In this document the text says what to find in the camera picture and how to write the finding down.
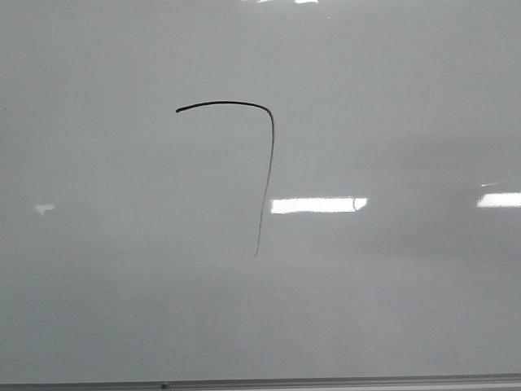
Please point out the white whiteboard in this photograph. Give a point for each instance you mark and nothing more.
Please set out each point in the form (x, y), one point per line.
(206, 190)

